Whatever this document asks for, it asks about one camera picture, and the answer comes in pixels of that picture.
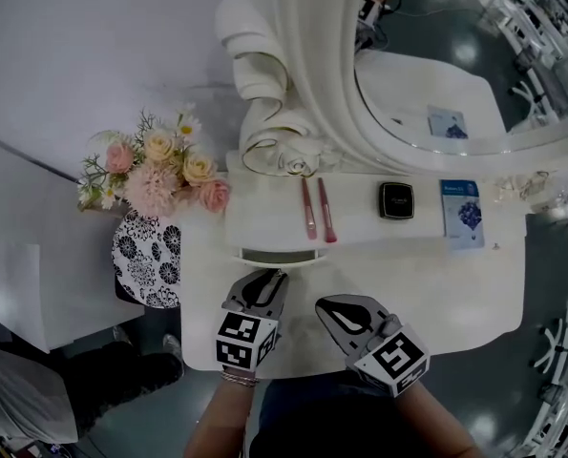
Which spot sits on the person's right leg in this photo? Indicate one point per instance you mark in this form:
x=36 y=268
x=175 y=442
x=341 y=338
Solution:
x=360 y=399

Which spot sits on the white swivel chair base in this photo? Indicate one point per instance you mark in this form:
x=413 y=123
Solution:
x=553 y=346

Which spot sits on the white side desk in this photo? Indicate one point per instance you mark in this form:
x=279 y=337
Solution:
x=26 y=294

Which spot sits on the person's leg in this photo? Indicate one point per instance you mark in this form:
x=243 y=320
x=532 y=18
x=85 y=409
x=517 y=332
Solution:
x=360 y=399
x=293 y=403

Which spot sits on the oval white-framed mirror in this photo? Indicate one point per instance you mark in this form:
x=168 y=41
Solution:
x=312 y=65

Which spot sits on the white dressing table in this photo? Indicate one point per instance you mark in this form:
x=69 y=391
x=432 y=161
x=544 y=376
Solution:
x=407 y=294

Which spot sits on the pink flower bouquet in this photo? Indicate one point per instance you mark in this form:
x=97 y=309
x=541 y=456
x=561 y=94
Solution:
x=154 y=189

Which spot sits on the black compact case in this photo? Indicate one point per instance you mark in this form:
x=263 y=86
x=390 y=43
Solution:
x=396 y=201

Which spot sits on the person's left leg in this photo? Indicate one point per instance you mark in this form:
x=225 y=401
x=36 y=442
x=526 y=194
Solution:
x=293 y=403

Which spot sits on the clear glass perfume bottle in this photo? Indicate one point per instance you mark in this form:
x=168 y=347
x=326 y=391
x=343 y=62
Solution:
x=512 y=186

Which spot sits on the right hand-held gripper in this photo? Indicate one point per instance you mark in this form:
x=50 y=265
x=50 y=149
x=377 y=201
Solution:
x=393 y=356

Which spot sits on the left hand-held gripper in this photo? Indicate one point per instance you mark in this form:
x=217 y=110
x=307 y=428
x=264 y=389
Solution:
x=245 y=337

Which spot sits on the person's left forearm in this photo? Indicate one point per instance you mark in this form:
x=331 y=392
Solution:
x=221 y=418

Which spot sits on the blue face mask packet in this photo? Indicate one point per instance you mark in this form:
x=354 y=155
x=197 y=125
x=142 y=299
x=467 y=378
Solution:
x=461 y=215

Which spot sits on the person's right forearm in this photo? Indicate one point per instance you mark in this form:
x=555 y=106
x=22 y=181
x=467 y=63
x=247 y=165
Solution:
x=436 y=427

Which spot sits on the black-white floral seat cushion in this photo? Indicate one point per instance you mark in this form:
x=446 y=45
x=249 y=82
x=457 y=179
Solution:
x=140 y=265

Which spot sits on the pink makeup brush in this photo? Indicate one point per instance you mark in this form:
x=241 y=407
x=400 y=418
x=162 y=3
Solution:
x=326 y=213
x=309 y=213

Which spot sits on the person's black shirt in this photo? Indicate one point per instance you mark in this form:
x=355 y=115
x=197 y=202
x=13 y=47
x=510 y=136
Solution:
x=350 y=446

